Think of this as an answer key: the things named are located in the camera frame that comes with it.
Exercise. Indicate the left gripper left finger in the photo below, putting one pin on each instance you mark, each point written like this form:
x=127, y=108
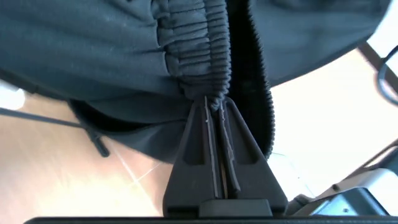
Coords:
x=189, y=180

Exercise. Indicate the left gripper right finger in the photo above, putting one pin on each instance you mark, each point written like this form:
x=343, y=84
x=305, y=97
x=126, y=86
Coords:
x=258, y=180

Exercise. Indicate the black shorts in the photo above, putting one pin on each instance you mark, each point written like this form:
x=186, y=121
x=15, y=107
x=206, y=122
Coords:
x=93, y=46

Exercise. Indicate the black clothes rack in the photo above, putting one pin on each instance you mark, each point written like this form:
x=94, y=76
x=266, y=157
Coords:
x=46, y=119

